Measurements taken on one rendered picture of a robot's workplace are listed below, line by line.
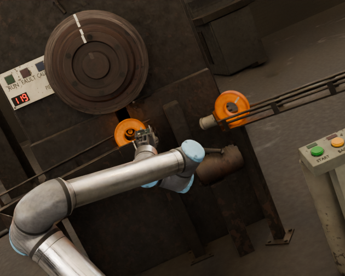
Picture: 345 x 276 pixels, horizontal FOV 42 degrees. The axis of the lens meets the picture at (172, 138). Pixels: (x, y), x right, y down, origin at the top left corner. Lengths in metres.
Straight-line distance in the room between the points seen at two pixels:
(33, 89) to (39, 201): 1.06
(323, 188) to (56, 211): 0.97
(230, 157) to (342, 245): 0.60
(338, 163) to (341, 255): 0.47
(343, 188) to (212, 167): 0.67
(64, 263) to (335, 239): 1.04
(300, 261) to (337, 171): 0.66
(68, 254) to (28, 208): 0.18
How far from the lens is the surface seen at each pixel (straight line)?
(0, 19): 2.33
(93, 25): 2.08
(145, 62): 2.12
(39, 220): 1.34
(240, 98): 2.02
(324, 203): 1.81
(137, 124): 2.19
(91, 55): 2.02
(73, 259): 1.38
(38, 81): 2.29
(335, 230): 1.87
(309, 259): 2.15
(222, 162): 2.09
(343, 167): 1.62
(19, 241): 1.43
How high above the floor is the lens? 1.24
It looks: 16 degrees down
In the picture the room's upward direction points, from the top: 23 degrees counter-clockwise
